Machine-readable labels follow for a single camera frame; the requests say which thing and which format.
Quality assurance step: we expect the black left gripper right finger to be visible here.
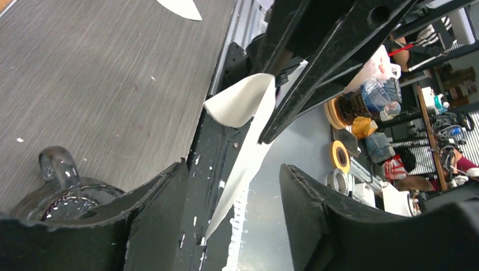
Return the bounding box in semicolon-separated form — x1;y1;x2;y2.
280;164;478;270

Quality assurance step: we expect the smoky glass mug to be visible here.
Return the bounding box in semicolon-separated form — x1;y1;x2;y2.
10;146;124;221

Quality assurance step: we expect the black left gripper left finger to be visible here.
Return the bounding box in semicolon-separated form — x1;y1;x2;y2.
1;160;188;270

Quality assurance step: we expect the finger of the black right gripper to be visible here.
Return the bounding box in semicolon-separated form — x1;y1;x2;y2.
259;1;415;143
258;0;310;76

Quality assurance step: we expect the tape rolls stack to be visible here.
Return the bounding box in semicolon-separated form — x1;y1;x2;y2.
324;93;377;170

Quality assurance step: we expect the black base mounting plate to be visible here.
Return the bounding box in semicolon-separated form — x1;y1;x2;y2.
172;41;263;271

